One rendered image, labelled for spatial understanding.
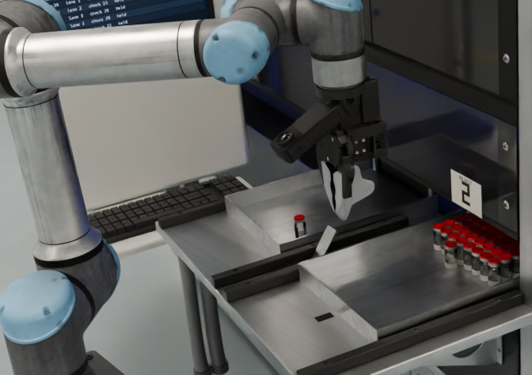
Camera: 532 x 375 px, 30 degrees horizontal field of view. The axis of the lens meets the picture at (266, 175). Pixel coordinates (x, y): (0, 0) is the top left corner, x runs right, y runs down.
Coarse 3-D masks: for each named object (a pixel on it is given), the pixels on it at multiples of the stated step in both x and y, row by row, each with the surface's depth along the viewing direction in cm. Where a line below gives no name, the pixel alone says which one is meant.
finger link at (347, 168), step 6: (342, 150) 141; (342, 156) 140; (348, 156) 140; (342, 162) 141; (348, 162) 140; (342, 168) 141; (348, 168) 140; (354, 168) 141; (342, 174) 142; (348, 174) 141; (354, 174) 141; (342, 180) 142; (348, 180) 142; (342, 186) 143; (348, 186) 142; (342, 192) 143; (348, 192) 143
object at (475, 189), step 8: (456, 176) 167; (464, 176) 165; (456, 184) 168; (472, 184) 164; (456, 192) 169; (472, 192) 164; (480, 192) 162; (456, 200) 170; (472, 200) 165; (480, 200) 163; (472, 208) 166; (480, 208) 163; (480, 216) 164
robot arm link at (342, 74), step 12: (312, 60) 138; (348, 60) 135; (360, 60) 137; (324, 72) 137; (336, 72) 136; (348, 72) 136; (360, 72) 137; (324, 84) 137; (336, 84) 137; (348, 84) 137; (360, 84) 139
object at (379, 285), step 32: (416, 224) 181; (320, 256) 173; (352, 256) 176; (384, 256) 178; (416, 256) 176; (320, 288) 166; (352, 288) 169; (384, 288) 168; (416, 288) 167; (448, 288) 165; (480, 288) 164; (512, 288) 160; (352, 320) 157; (384, 320) 159; (416, 320) 153
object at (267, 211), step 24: (360, 168) 213; (240, 192) 202; (264, 192) 205; (288, 192) 207; (312, 192) 206; (384, 192) 202; (408, 192) 201; (240, 216) 195; (264, 216) 198; (288, 216) 197; (312, 216) 196; (336, 216) 195; (360, 216) 193; (384, 216) 187; (408, 216) 190; (264, 240) 186; (288, 240) 188; (312, 240) 182
